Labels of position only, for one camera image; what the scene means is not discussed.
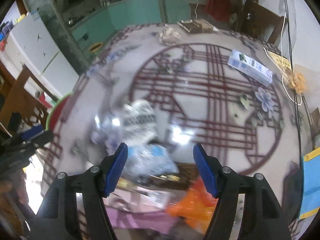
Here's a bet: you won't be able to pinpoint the orange plastic snack bag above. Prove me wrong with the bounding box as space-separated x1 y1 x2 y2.
165 177 218 235

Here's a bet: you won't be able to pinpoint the dark gold cigarette box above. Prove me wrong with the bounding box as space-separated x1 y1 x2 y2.
146 163 199 191

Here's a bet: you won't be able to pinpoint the pink plastic bag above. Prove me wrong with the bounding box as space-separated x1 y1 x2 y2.
106 207 179 234

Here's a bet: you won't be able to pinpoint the floral paper cup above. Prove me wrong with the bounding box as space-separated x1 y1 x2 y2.
121 99 157 146

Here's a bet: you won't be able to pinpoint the white barcode wrapper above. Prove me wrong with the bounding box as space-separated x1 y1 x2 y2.
123 144 178 178

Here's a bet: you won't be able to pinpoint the blue white milk carton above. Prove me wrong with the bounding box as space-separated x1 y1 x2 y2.
227 49 273 87

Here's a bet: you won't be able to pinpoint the newspaper ball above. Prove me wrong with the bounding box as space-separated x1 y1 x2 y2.
156 25 181 46

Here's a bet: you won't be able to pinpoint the green yellow trash bin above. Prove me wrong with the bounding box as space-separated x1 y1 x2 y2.
88 42 103 54

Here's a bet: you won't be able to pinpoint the teal kitchen cabinets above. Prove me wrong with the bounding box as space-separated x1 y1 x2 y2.
69 0 192 46

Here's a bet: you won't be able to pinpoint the red green plastic basin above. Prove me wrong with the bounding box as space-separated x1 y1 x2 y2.
46 93 73 131

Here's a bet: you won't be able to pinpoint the wooden chair left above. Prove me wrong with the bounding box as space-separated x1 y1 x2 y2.
1 64 58 136

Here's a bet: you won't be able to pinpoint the wooden chair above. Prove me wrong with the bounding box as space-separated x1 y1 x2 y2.
236 0 287 44
1 64 58 136

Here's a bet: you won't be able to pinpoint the blue yellow toy board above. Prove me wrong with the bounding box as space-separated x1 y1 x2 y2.
299 147 320 219

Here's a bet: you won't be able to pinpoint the white refrigerator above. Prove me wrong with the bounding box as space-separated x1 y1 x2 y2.
5 11 79 94

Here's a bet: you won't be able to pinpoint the floral tablecloth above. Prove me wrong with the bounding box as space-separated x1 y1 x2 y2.
42 24 313 239

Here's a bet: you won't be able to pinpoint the orange mesh plastic bag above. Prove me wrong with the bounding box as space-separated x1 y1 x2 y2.
287 71 306 95

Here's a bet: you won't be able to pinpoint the dark snack packet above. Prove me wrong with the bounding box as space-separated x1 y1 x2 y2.
178 19 219 34

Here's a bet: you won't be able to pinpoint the wooden chair far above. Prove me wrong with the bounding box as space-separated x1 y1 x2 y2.
236 0 287 44

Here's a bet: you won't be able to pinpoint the red hanging garment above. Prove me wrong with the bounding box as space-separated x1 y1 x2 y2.
206 0 232 22

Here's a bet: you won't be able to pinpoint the white charging cable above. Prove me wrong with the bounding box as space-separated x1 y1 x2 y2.
263 15 303 107

